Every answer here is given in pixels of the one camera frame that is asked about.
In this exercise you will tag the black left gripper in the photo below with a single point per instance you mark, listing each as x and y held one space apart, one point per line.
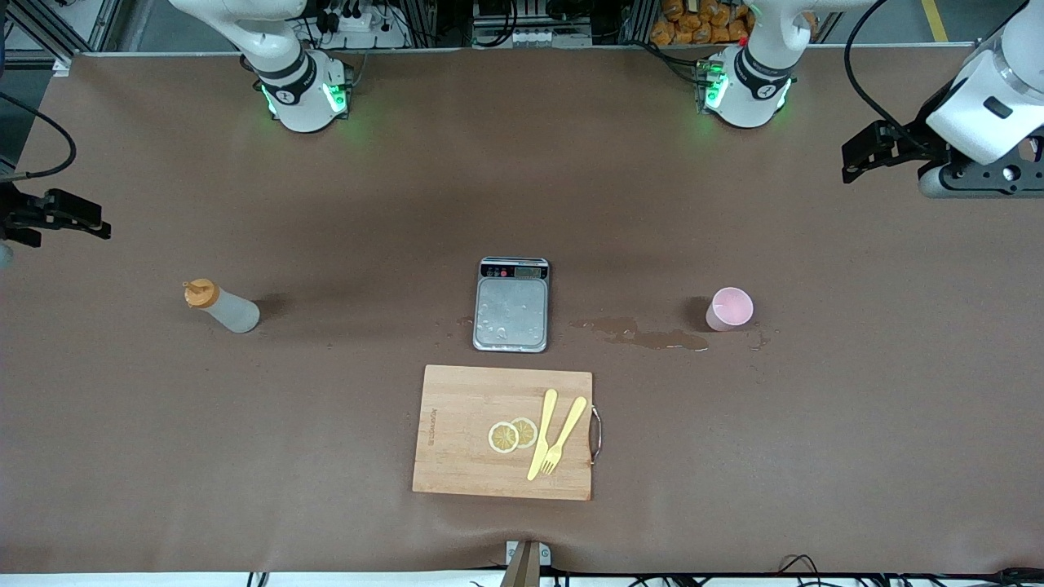
910 143

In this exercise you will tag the translucent sauce bottle orange cap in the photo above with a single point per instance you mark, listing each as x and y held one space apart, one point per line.
232 314

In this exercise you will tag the brown table mat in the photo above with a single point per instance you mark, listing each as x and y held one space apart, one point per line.
245 448

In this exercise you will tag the yellow plastic knife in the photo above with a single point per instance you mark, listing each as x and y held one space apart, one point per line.
541 436

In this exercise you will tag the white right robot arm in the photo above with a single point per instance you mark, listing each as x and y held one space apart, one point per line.
285 73

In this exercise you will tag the silver digital kitchen scale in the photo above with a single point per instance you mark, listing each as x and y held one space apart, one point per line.
510 314

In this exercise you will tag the yellow plastic fork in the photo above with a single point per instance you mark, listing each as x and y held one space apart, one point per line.
571 420

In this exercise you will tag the orange snack packs pile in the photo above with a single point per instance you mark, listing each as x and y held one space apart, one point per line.
693 24

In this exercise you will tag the white power strip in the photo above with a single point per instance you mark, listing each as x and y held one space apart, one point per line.
375 37

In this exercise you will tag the metal camera stand bracket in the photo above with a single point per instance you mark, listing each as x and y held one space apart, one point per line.
522 571

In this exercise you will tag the lemon slice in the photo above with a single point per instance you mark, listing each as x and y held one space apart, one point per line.
527 430
502 438

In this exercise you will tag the white terminal block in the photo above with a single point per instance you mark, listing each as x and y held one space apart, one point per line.
530 37

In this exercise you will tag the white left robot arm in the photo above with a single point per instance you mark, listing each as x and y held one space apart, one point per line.
971 122

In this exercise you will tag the pink plastic cup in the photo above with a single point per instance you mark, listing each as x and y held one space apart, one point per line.
730 308

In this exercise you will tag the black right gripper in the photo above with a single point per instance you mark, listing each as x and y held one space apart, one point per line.
18 214

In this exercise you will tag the aluminium frame strut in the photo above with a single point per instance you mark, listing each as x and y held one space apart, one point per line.
104 20

